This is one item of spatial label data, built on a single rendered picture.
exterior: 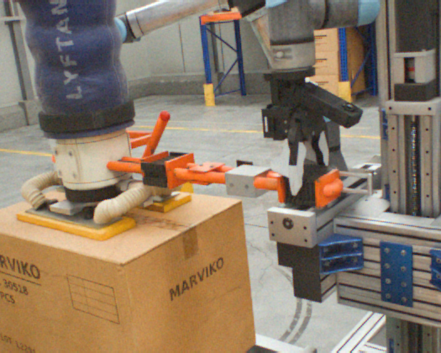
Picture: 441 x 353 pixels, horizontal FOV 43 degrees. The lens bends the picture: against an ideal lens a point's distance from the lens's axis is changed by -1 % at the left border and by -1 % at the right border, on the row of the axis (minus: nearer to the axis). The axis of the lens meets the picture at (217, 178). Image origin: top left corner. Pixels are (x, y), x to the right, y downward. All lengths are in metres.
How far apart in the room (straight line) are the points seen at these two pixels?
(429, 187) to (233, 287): 0.59
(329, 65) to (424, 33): 7.57
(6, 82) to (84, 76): 9.88
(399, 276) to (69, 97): 0.95
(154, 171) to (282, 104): 0.34
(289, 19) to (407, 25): 0.64
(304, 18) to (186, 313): 0.68
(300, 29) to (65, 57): 0.55
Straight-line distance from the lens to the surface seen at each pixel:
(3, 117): 10.95
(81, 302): 1.27
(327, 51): 9.09
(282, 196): 1.00
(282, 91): 0.99
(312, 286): 1.62
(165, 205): 1.35
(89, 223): 1.29
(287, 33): 0.94
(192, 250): 1.25
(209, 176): 1.11
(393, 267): 1.58
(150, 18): 1.56
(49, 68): 1.31
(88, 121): 1.28
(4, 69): 11.16
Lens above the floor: 1.51
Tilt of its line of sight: 16 degrees down
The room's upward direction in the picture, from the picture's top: 6 degrees counter-clockwise
